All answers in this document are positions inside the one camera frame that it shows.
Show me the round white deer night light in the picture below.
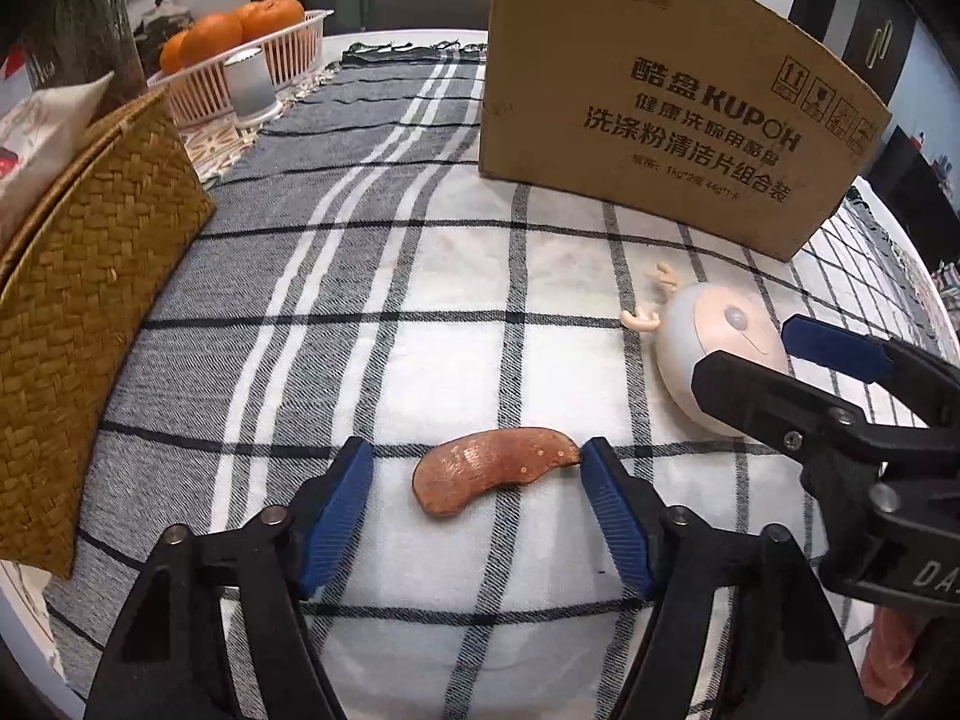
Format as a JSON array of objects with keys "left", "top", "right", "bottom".
[{"left": 618, "top": 260, "right": 793, "bottom": 437}]

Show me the brown curved wooden comb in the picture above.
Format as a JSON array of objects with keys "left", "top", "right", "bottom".
[{"left": 412, "top": 427, "right": 579, "bottom": 518}]

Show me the person's hand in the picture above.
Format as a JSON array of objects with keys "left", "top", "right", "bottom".
[{"left": 861, "top": 606, "right": 924, "bottom": 706}]

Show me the dark wooden door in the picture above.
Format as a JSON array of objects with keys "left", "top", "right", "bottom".
[{"left": 843, "top": 0, "right": 916, "bottom": 104}]

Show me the woven straw tissue box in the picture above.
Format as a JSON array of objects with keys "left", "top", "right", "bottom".
[{"left": 0, "top": 91, "right": 215, "bottom": 578}]

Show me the brown cardboard box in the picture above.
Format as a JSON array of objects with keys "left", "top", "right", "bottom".
[{"left": 478, "top": 0, "right": 890, "bottom": 260}]

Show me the grey plaid tablecloth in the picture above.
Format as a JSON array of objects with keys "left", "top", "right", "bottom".
[{"left": 44, "top": 46, "right": 958, "bottom": 718}]

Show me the white strawberry cloth bag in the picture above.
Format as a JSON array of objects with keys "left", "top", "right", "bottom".
[{"left": 0, "top": 71, "right": 114, "bottom": 249}]

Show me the white plastic fruit basket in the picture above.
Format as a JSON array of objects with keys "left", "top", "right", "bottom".
[{"left": 148, "top": 10, "right": 331, "bottom": 128}]

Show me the small white cylinder speaker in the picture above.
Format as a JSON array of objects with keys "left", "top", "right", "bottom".
[{"left": 223, "top": 47, "right": 281, "bottom": 128}]

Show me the left grey dining chair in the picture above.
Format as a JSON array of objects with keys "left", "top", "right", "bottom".
[{"left": 368, "top": 0, "right": 491, "bottom": 31}]

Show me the orange top left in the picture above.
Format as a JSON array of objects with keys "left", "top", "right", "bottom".
[{"left": 160, "top": 29, "right": 189, "bottom": 76}]

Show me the orange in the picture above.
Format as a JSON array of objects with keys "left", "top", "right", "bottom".
[
  {"left": 160, "top": 29, "right": 189, "bottom": 76},
  {"left": 235, "top": 2, "right": 259, "bottom": 23},
  {"left": 241, "top": 0, "right": 304, "bottom": 43},
  {"left": 179, "top": 13, "right": 242, "bottom": 67}
]

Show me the orange front left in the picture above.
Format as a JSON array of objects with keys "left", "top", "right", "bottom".
[{"left": 179, "top": 13, "right": 242, "bottom": 67}]

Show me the glass vase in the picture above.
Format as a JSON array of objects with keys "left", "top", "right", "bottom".
[{"left": 23, "top": 0, "right": 146, "bottom": 122}]

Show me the orange centre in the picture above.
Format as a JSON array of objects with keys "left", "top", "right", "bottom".
[{"left": 241, "top": 0, "right": 304, "bottom": 43}]

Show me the orange back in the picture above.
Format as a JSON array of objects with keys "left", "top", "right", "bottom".
[{"left": 235, "top": 2, "right": 259, "bottom": 23}]

